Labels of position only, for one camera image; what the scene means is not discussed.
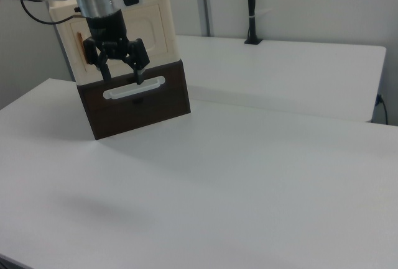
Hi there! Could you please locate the black camera pole with clamp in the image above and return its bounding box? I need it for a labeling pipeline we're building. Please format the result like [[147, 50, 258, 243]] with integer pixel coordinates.
[[244, 0, 264, 45]]

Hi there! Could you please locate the cream plastic cabinet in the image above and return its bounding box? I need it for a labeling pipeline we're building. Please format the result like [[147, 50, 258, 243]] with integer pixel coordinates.
[[49, 0, 184, 84]]

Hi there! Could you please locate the dark brown wooden drawer box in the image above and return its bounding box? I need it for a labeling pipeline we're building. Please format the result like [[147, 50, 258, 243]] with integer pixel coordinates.
[[76, 60, 192, 141]]

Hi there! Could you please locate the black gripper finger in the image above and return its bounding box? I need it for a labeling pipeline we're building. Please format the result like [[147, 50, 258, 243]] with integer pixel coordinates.
[[122, 38, 151, 85], [81, 37, 112, 82]]

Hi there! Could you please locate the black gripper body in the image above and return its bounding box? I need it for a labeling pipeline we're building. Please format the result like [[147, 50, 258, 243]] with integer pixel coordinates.
[[85, 11, 138, 62]]

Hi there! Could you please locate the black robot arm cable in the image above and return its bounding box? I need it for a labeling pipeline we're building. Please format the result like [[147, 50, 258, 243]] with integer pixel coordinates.
[[20, 0, 85, 26]]

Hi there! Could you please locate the white drawer handle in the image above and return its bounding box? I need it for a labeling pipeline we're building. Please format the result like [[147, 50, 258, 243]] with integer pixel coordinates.
[[101, 75, 166, 101]]

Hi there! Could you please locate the black power cable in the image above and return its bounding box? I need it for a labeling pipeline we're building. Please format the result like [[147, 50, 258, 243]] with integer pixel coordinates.
[[375, 94, 389, 124]]

